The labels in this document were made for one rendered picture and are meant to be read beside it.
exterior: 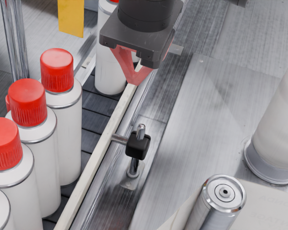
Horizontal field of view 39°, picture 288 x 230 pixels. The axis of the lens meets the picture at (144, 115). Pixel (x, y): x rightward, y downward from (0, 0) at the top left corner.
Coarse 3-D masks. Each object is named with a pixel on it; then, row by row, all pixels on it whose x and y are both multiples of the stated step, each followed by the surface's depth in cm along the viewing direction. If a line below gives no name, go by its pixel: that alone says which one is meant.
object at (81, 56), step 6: (96, 30) 64; (90, 36) 63; (96, 36) 63; (84, 42) 62; (90, 42) 62; (84, 48) 61; (90, 48) 62; (78, 54) 60; (84, 54) 60; (78, 60) 59; (84, 60) 61; (78, 66) 59
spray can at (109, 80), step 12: (108, 0) 54; (108, 12) 54; (96, 48) 61; (108, 48) 59; (96, 60) 62; (108, 60) 60; (96, 72) 64; (108, 72) 62; (120, 72) 62; (96, 84) 66; (108, 84) 64; (120, 84) 65; (108, 96) 66
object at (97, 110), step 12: (84, 84) 67; (84, 96) 65; (96, 96) 66; (120, 96) 66; (84, 108) 64; (96, 108) 64; (108, 108) 64; (84, 120) 62; (96, 120) 62; (108, 120) 63; (84, 132) 60; (96, 132) 61; (84, 144) 59; (96, 144) 59; (84, 156) 58; (84, 168) 56; (72, 192) 54; (48, 228) 50
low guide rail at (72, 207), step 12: (132, 84) 64; (132, 96) 64; (120, 108) 60; (120, 120) 60; (108, 132) 57; (108, 144) 57; (96, 156) 54; (96, 168) 54; (84, 180) 51; (84, 192) 51; (72, 204) 49; (60, 216) 47; (72, 216) 48; (60, 228) 46
